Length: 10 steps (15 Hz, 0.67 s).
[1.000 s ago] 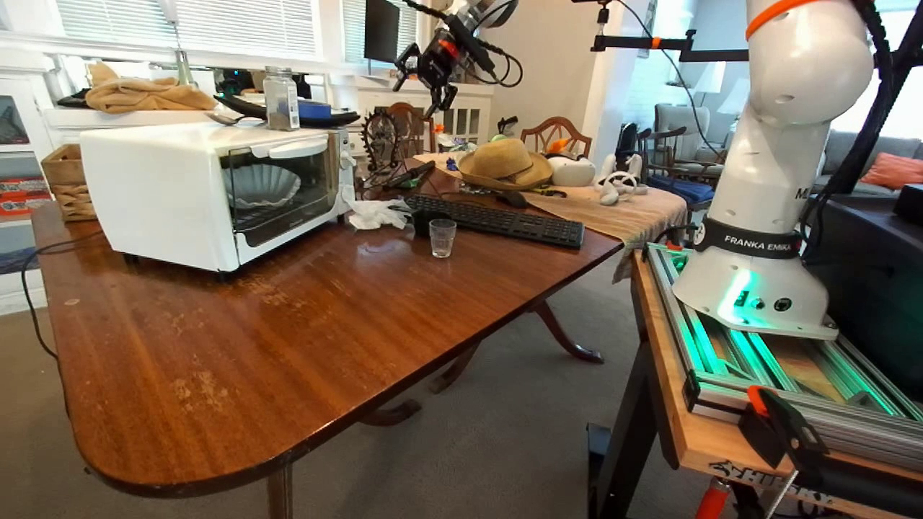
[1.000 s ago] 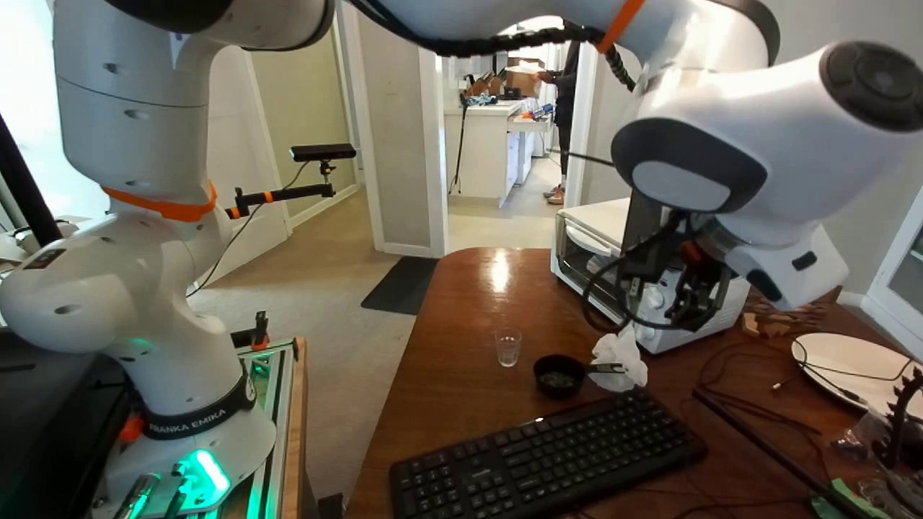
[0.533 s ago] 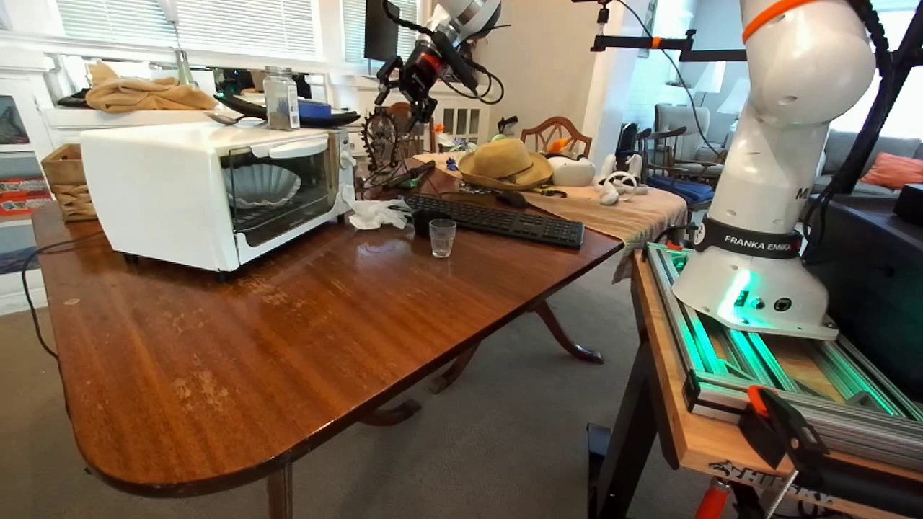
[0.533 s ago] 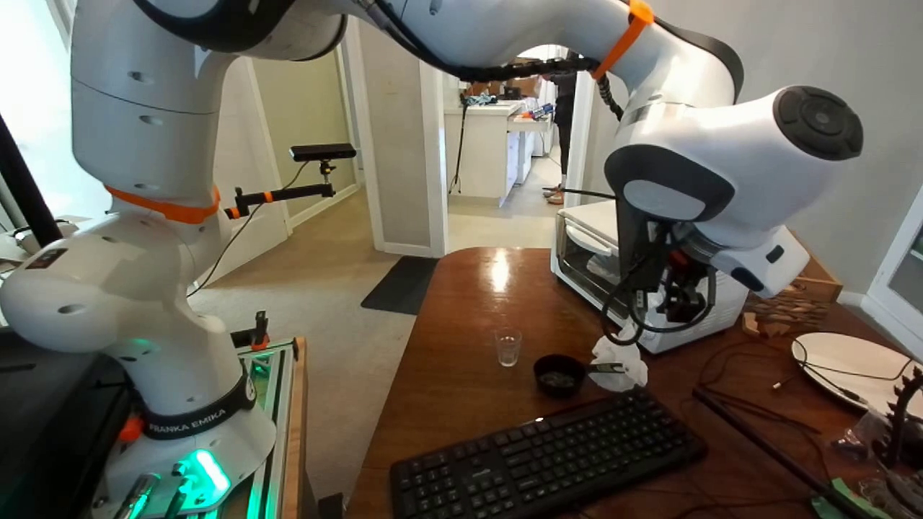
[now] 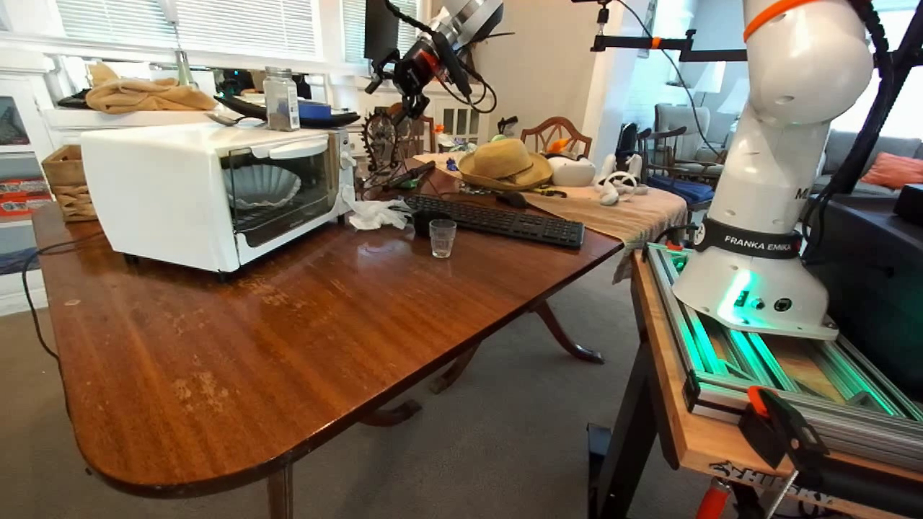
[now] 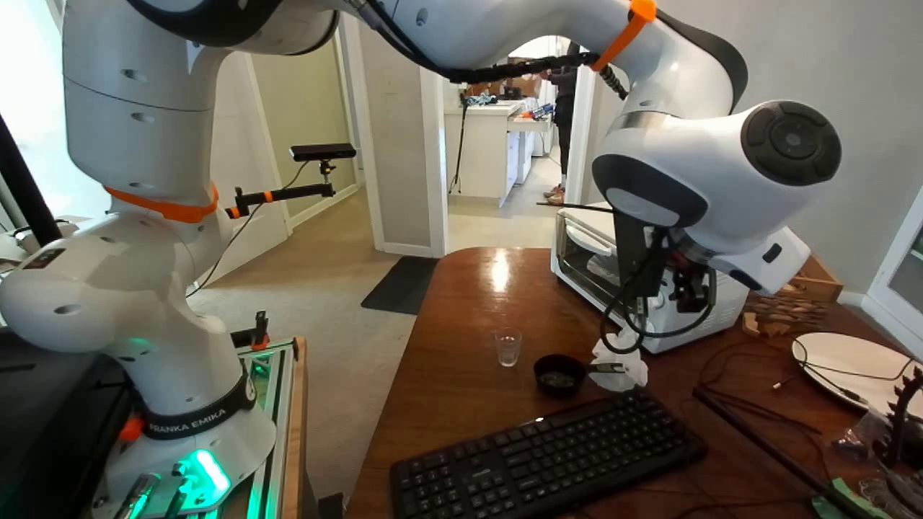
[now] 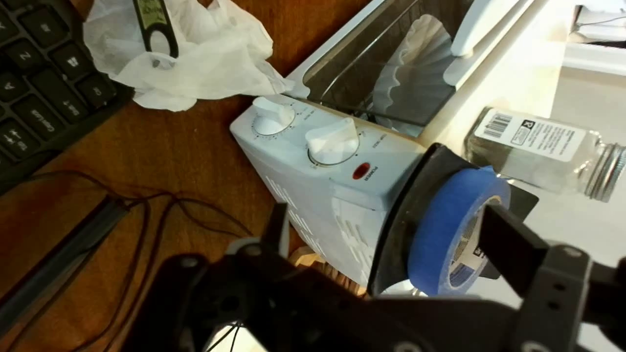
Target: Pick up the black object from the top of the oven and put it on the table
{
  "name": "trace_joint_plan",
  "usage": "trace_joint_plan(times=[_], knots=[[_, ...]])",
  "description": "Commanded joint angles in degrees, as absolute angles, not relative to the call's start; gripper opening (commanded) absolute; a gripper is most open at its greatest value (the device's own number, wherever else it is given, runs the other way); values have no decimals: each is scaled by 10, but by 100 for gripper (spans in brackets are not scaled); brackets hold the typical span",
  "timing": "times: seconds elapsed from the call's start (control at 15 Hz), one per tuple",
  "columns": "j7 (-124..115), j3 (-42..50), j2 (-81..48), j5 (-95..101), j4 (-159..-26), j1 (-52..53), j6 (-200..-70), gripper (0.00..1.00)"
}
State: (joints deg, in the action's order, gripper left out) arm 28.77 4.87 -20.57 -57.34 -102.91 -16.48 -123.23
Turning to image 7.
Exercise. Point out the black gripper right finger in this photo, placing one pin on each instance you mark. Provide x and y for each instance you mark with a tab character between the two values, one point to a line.
554	300

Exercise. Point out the glass jar with metal lid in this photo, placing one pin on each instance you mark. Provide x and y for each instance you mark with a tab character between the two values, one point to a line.
541	143

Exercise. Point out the white toaster oven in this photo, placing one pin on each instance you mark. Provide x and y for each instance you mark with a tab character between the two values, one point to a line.
325	188

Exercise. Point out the black computer keyboard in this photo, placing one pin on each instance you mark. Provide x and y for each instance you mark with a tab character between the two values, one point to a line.
40	90

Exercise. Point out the crumpled white tissue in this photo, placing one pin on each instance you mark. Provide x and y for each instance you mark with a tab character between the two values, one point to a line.
216	59

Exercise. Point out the blue tape roll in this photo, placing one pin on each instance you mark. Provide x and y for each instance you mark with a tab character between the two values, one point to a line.
443	227

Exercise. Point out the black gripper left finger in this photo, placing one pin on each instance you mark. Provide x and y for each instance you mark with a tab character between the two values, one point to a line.
216	305

